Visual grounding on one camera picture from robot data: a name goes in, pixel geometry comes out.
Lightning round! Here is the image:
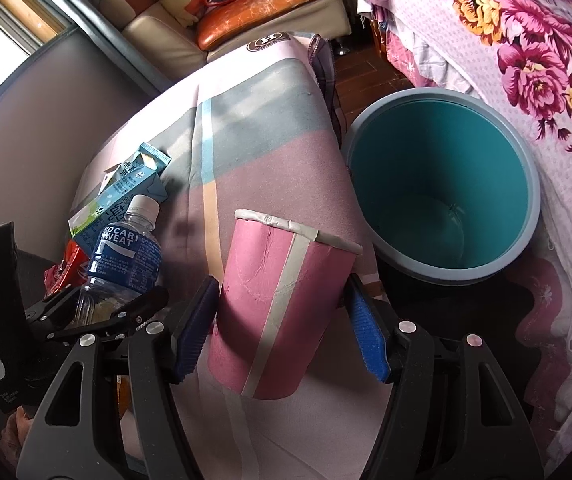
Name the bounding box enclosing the pink paper cup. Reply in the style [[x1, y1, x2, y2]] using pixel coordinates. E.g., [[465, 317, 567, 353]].
[[208, 209, 363, 400]]

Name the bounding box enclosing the teal trash bin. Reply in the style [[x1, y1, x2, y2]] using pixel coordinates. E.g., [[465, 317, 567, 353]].
[[342, 88, 542, 285]]

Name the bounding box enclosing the pink red snack wrapper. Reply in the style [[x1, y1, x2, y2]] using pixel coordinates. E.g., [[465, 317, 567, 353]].
[[44, 240, 88, 296]]

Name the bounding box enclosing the blue sports drink bottle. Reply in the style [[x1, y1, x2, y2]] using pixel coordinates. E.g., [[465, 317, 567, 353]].
[[72, 195, 162, 327]]

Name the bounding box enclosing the blue white milk carton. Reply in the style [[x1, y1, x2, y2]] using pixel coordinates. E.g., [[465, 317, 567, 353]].
[[68, 143, 171, 257]]

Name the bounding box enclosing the pastel striped table cloth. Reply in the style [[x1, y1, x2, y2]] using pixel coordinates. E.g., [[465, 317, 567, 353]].
[[74, 34, 391, 479]]

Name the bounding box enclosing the beige sofa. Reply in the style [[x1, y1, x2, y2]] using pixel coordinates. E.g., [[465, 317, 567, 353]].
[[98, 0, 351, 81]]

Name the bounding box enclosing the orange seat cushion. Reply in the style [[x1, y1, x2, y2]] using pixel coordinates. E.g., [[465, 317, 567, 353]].
[[196, 0, 317, 52]]

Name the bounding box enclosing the floral pink bedspread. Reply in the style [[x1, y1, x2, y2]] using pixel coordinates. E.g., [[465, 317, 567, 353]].
[[357, 0, 572, 478]]

